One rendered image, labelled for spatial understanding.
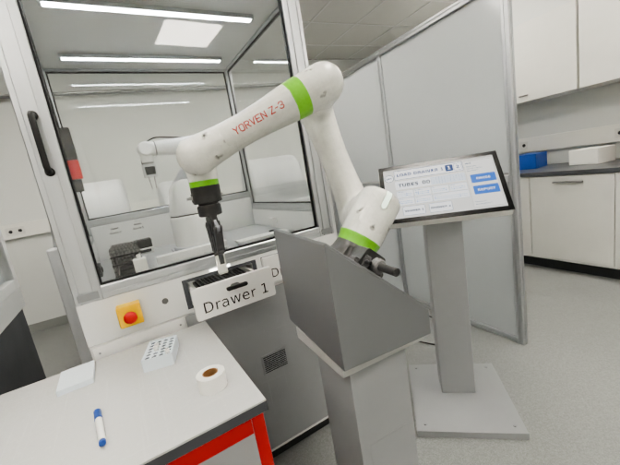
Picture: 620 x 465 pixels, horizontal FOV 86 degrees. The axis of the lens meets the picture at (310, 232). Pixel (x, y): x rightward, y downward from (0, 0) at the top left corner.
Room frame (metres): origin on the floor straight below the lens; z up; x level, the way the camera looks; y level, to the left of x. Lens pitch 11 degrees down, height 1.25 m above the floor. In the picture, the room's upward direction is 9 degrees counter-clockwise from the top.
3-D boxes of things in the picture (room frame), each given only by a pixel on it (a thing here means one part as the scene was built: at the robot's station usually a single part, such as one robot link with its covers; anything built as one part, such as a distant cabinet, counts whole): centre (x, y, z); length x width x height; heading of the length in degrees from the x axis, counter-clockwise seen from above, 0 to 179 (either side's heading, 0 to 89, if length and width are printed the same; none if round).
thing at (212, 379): (0.76, 0.30, 0.78); 0.07 x 0.07 x 0.04
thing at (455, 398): (1.48, -0.61, 0.51); 0.50 x 0.45 x 1.02; 166
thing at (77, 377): (0.90, 0.75, 0.77); 0.13 x 0.09 x 0.02; 30
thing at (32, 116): (1.02, 0.73, 1.45); 0.05 x 0.03 x 0.19; 29
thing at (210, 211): (1.08, 0.31, 1.15); 0.08 x 0.07 x 0.09; 29
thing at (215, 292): (1.12, 0.29, 0.87); 0.29 x 0.02 x 0.11; 119
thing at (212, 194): (1.08, 0.31, 1.22); 0.12 x 0.09 x 0.06; 119
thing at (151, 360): (0.95, 0.51, 0.78); 0.12 x 0.08 x 0.04; 14
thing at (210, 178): (1.08, 0.31, 1.32); 0.13 x 0.11 x 0.14; 14
